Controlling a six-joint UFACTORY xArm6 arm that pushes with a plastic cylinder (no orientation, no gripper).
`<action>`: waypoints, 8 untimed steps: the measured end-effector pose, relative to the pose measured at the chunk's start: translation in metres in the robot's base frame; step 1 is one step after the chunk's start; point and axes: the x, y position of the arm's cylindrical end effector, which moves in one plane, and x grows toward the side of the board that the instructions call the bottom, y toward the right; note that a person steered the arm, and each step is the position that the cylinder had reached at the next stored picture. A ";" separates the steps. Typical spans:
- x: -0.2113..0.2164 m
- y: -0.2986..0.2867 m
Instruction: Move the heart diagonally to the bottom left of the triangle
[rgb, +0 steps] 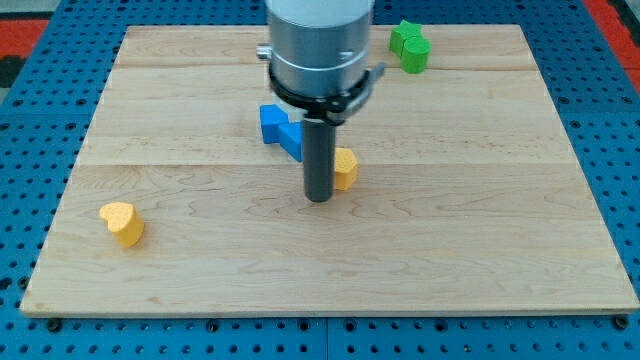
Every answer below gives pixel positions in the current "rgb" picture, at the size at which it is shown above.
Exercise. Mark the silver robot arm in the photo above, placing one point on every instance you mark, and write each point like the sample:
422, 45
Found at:
318, 56

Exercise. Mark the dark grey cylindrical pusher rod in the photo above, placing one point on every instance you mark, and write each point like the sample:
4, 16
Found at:
318, 151

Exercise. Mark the yellow heart block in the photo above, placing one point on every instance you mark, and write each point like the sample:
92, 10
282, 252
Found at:
124, 222

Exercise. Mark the blue cube block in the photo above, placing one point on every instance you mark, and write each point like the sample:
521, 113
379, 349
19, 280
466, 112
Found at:
271, 116

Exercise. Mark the green star block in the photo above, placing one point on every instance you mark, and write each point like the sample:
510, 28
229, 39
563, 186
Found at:
401, 33

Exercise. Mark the green cylinder block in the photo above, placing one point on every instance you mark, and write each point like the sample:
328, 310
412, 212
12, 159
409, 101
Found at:
415, 55

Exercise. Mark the yellow pentagon block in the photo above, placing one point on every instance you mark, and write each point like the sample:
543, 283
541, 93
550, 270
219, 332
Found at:
345, 169

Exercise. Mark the blue triangle block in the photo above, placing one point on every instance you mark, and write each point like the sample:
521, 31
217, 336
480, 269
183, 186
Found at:
290, 139

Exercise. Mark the light wooden board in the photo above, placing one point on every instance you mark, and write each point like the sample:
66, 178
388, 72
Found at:
469, 199

